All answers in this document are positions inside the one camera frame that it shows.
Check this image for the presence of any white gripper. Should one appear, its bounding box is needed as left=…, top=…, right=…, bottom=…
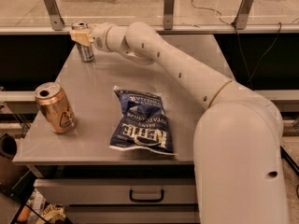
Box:
left=69, top=23, right=129, bottom=53

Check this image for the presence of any silver blue redbull can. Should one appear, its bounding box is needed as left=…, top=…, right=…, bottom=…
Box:
left=72, top=21, right=94, bottom=63

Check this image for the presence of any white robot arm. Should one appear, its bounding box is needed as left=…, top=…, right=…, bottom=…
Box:
left=70, top=22, right=290, bottom=224

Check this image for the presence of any gold soda can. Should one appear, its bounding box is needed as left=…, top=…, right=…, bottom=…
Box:
left=35, top=82, right=76, bottom=133

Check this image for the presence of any blue Kettle chips bag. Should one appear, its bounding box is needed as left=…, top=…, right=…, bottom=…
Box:
left=110, top=86, right=174, bottom=155

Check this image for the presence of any black bin at left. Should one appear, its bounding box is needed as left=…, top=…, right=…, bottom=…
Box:
left=0, top=133, right=17, bottom=160

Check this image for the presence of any grey upper drawer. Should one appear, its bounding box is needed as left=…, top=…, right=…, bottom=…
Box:
left=35, top=178, right=197, bottom=205

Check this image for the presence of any grey drawer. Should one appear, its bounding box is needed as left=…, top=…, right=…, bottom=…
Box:
left=65, top=204, right=200, bottom=224
left=35, top=178, right=197, bottom=205

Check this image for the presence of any grey lower drawer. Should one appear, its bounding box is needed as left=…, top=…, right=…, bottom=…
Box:
left=65, top=204, right=200, bottom=224

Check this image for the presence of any snack bag on floor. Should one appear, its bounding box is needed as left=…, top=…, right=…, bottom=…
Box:
left=36, top=204, right=66, bottom=224

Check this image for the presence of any black stand leg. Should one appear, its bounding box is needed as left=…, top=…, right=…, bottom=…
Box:
left=280, top=147, right=299, bottom=176

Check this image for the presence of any left metal railing bracket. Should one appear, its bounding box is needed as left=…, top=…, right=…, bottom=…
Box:
left=43, top=0, right=64, bottom=31

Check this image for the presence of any metal railing bracket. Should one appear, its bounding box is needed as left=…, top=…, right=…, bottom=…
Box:
left=163, top=0, right=175, bottom=30
left=233, top=0, right=254, bottom=30
left=43, top=0, right=64, bottom=31

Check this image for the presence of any middle metal railing bracket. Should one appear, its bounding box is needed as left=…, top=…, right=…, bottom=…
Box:
left=163, top=0, right=175, bottom=30

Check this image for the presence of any black cable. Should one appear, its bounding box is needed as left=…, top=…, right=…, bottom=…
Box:
left=187, top=0, right=283, bottom=91

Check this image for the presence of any right metal railing bracket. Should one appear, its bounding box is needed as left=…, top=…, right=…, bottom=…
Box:
left=233, top=0, right=254, bottom=30

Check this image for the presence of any black drawer handle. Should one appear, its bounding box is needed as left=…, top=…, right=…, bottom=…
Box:
left=129, top=189, right=164, bottom=203

